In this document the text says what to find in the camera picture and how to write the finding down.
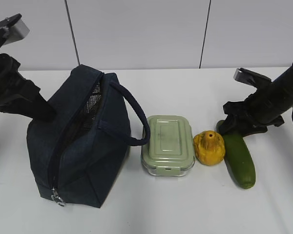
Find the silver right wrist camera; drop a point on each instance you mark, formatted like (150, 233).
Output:
(251, 78)

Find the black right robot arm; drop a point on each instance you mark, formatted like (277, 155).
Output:
(282, 85)

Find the dark blue lunch bag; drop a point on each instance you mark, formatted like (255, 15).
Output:
(76, 158)

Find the green lid glass container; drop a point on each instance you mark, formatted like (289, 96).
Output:
(170, 151)

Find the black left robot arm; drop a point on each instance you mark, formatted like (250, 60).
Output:
(19, 95)

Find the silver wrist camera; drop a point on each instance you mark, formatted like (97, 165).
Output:
(251, 78)
(12, 29)

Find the green cucumber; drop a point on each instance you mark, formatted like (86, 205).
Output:
(239, 160)

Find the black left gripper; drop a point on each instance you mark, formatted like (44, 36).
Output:
(21, 96)

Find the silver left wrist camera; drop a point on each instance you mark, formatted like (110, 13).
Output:
(12, 29)

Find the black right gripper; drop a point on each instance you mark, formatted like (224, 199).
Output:
(253, 115)

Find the yellow toy pepper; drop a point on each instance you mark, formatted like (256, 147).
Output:
(209, 148)

